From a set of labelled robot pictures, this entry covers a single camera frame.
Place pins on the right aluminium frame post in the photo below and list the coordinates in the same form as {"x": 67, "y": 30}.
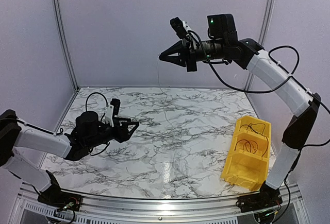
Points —
{"x": 266, "y": 21}

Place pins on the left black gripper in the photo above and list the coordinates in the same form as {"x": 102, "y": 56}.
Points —
{"x": 125, "y": 136}

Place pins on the aluminium front rail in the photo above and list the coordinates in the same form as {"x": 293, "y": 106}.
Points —
{"x": 106, "y": 209}

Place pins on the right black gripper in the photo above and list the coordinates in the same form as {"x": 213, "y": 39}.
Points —
{"x": 181, "y": 59}

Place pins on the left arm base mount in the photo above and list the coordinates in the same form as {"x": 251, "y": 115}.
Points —
{"x": 55, "y": 196}

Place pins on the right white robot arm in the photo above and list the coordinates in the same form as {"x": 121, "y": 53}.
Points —
{"x": 251, "y": 56}

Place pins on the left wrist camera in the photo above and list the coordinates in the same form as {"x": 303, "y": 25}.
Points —
{"x": 87, "y": 124}

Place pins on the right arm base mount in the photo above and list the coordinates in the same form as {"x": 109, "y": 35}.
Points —
{"x": 266, "y": 197}

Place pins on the aluminium frame post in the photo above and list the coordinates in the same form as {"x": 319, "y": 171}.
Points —
{"x": 64, "y": 44}
{"x": 266, "y": 21}

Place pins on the yellow plastic bin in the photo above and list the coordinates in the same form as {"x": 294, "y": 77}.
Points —
{"x": 247, "y": 162}

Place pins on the left aluminium frame post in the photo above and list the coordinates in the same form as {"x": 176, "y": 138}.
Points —
{"x": 64, "y": 44}

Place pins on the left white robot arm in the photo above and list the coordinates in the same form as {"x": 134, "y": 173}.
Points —
{"x": 16, "y": 133}

